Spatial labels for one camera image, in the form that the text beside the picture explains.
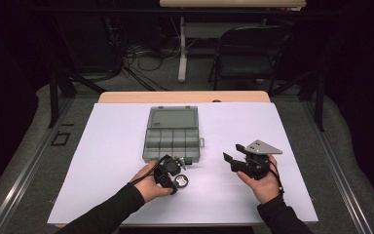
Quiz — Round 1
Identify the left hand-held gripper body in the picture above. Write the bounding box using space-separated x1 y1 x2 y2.
153 154 191 196

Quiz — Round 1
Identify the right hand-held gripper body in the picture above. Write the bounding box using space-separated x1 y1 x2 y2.
237 139 283 181

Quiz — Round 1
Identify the grey transparent compartment box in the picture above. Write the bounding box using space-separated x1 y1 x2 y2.
141 104 206 166

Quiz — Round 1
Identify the person's left hand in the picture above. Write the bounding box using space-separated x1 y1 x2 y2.
130 160 176 204

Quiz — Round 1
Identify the person's right hand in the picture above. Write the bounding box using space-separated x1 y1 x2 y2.
236 153 282 205

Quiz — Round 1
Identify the white table sheet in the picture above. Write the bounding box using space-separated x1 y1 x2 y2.
47 101 319 227

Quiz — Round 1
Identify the black folding chair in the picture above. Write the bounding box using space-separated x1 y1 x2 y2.
207 24 294 96

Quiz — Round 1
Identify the black metal stand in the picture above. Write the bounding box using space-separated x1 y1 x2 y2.
47 62 109 130
268 62 326 133

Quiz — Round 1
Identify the white-framed wooden desk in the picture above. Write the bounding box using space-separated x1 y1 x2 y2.
159 0 308 84

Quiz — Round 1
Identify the dark equipment case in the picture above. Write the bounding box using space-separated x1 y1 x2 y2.
61 13 122 74

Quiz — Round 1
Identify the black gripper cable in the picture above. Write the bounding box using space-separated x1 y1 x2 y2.
128 154 170 188
267 158 285 196

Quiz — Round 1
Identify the aluminium floor rail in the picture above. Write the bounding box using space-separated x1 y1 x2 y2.
299 99 374 234
0 97 76 234

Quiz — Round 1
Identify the tangle of floor cables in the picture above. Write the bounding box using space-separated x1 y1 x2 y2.
120 16 198 93

